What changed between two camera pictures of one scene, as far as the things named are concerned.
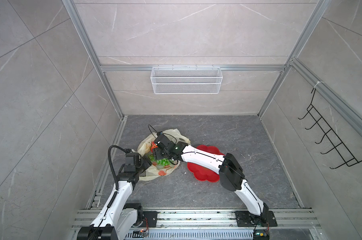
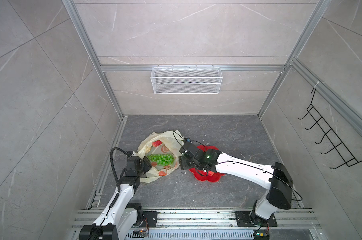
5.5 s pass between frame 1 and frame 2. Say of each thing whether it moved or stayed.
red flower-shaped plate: stayed
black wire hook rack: stayed
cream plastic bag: stayed
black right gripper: moved
